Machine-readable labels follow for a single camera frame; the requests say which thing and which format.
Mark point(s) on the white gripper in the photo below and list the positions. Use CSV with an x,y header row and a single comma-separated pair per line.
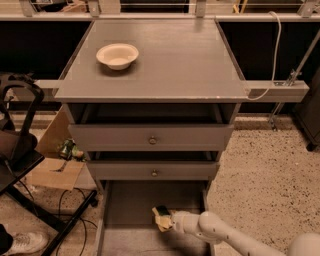
x,y
179,220

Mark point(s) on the green and yellow sponge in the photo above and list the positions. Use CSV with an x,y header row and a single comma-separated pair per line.
x,y
162,210

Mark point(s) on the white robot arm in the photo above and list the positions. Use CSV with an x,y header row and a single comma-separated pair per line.
x,y
208,227

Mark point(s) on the grey open bottom drawer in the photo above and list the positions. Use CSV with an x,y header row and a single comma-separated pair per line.
x,y
128,227

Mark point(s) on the grey middle drawer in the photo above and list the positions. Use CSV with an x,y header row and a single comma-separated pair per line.
x,y
153,165

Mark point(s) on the grey top drawer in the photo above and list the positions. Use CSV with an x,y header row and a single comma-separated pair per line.
x,y
149,127

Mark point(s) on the grey drawer cabinet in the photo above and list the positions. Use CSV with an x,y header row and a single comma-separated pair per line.
x,y
180,61

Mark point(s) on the green crumpled bag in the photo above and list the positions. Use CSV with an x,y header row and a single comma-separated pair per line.
x,y
69,151

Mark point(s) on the brown cardboard piece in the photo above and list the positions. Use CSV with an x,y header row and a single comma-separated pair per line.
x,y
53,171

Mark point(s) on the white sneaker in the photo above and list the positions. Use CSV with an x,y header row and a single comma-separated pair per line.
x,y
23,243

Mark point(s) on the white paper bowl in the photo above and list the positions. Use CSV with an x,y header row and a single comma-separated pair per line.
x,y
118,56

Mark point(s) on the black chair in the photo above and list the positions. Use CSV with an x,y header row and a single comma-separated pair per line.
x,y
19,157

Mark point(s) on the metal diagonal strut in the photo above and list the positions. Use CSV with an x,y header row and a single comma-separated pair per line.
x,y
294,73

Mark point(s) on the metal rail beam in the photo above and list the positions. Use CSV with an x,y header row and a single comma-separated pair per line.
x,y
273,91

